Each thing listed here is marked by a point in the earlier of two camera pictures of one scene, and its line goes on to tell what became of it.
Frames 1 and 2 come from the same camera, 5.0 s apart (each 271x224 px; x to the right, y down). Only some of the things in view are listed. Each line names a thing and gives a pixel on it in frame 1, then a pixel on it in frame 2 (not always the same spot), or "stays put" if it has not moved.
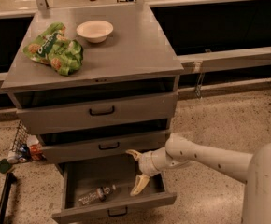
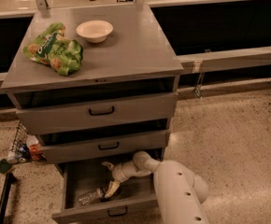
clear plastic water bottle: (98, 194) stays put
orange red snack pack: (35, 151) stays put
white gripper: (147, 163) -> (121, 173)
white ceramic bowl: (95, 31) stays put
